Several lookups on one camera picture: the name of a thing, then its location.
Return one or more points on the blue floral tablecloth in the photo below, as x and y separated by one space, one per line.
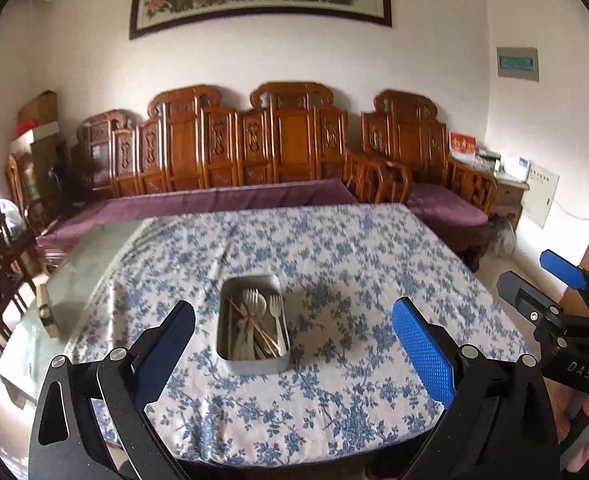
349 388

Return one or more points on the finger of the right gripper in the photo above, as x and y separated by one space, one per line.
573 276
529 301

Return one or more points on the red card on sofa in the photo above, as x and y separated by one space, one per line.
462 146

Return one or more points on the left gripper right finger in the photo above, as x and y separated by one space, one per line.
455 448

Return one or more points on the carved wooden sofa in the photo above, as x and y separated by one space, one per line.
293 132

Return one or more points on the grey metal utensil tray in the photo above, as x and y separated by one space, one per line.
268 285

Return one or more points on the white plastic spoon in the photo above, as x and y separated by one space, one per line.
246 308

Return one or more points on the carved wooden armchair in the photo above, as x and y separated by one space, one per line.
404 133

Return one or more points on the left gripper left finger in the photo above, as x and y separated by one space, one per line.
130 379

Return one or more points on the grey wall electrical panel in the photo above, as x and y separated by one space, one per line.
518 63

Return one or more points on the purple sofa cushion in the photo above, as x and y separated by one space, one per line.
68 233

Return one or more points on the wooden side table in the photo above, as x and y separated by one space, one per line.
507 200

